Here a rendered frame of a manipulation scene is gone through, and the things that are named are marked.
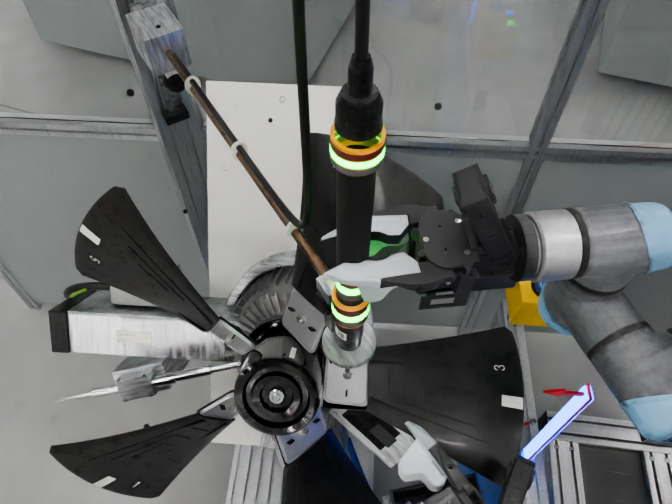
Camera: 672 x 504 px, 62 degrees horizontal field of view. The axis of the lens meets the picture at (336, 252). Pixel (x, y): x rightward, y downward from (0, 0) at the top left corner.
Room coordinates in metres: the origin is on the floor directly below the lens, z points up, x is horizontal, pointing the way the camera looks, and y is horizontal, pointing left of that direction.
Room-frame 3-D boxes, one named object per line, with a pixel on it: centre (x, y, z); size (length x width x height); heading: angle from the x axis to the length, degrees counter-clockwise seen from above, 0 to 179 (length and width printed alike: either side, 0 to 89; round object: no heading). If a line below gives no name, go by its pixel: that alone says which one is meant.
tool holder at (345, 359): (0.33, -0.01, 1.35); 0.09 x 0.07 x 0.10; 31
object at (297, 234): (0.58, 0.14, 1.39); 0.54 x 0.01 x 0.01; 31
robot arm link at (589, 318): (0.34, -0.30, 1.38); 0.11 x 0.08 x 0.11; 20
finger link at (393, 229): (0.35, -0.03, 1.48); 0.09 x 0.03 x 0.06; 88
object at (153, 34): (0.86, 0.31, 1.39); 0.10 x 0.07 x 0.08; 31
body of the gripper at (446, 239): (0.34, -0.14, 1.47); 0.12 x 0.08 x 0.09; 96
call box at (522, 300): (0.59, -0.40, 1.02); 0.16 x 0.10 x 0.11; 176
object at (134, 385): (0.35, 0.33, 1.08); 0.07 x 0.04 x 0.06; 97
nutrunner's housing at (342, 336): (0.32, -0.02, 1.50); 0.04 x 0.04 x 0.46
